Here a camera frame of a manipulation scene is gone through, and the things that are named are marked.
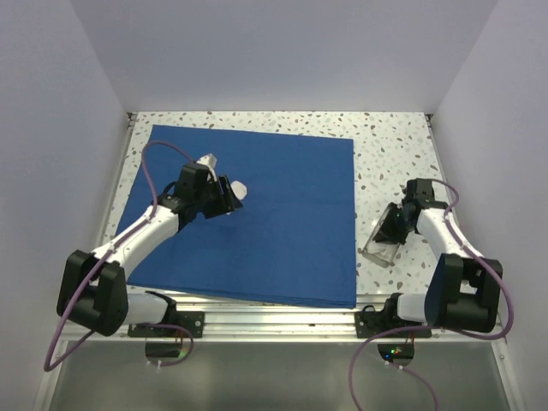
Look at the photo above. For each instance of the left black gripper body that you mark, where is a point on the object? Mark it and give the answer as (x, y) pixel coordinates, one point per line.
(207, 199)

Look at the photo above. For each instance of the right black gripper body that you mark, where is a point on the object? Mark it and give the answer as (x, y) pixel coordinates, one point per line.
(404, 227)

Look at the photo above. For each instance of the white gauze pad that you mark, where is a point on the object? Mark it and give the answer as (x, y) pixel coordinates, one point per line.
(381, 250)
(239, 189)

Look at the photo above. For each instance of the metal instrument tray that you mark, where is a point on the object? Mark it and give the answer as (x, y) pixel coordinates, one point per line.
(384, 263)

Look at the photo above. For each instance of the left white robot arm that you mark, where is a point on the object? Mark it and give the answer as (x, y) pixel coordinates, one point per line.
(94, 290)

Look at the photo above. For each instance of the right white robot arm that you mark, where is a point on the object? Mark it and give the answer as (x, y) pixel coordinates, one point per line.
(464, 291)

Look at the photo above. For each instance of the blue surgical drape cloth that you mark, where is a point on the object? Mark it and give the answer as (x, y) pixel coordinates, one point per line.
(292, 242)

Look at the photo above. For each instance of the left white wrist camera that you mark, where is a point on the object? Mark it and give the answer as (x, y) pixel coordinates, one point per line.
(210, 161)

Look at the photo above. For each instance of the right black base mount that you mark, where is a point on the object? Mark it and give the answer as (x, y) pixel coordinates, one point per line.
(369, 322)

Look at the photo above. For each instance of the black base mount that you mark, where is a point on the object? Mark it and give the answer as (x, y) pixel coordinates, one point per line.
(192, 321)
(369, 322)

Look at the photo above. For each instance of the aluminium frame rail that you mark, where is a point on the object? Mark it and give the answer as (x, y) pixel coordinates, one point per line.
(229, 321)

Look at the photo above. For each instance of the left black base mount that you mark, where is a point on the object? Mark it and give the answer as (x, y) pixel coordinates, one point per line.
(192, 321)

